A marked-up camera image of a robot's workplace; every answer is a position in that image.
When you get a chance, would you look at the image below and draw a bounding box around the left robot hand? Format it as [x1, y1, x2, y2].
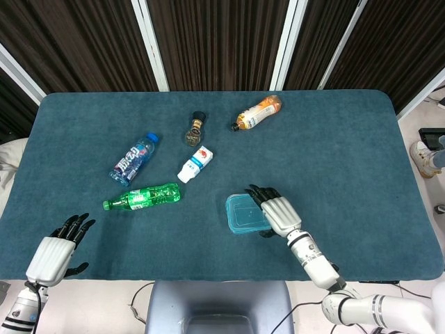
[25, 212, 97, 288]

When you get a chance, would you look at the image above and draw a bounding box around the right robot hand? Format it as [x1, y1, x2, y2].
[244, 184, 302, 239]

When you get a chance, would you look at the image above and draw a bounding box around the blue plastic lid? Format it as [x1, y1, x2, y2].
[225, 193, 273, 235]

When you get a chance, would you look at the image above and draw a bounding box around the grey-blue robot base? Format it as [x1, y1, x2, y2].
[145, 280, 295, 334]

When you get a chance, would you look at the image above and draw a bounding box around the teal table cloth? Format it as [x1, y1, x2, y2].
[0, 89, 445, 282]

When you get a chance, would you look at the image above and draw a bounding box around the white milk carton bottle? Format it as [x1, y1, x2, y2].
[177, 145, 214, 184]

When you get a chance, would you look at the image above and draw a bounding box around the white cloth bundle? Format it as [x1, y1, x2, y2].
[0, 137, 29, 218]

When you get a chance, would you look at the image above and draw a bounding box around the orange tea bottle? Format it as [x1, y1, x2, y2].
[230, 95, 283, 132]

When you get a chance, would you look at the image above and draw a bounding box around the green plastic soda bottle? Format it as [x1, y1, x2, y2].
[102, 182, 182, 212]

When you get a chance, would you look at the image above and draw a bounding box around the black cap pepper grinder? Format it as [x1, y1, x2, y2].
[184, 111, 207, 148]

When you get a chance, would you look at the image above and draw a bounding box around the blue label water bottle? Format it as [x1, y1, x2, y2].
[109, 132, 161, 184]

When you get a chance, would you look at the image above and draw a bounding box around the white sneaker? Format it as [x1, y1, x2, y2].
[409, 141, 444, 179]

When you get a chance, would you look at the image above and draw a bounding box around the black device on floor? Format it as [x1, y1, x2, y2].
[419, 127, 445, 149]

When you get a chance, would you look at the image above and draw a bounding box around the grey trouser leg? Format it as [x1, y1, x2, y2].
[430, 135, 445, 168]

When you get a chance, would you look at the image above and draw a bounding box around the grey floor cable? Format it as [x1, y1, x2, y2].
[129, 281, 156, 325]

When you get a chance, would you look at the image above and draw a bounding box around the black cable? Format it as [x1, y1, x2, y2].
[271, 301, 325, 334]

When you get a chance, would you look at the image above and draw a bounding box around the brown screen panel white frame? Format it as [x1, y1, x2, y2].
[0, 42, 47, 144]
[0, 0, 170, 97]
[318, 0, 445, 120]
[131, 0, 300, 93]
[270, 0, 369, 91]

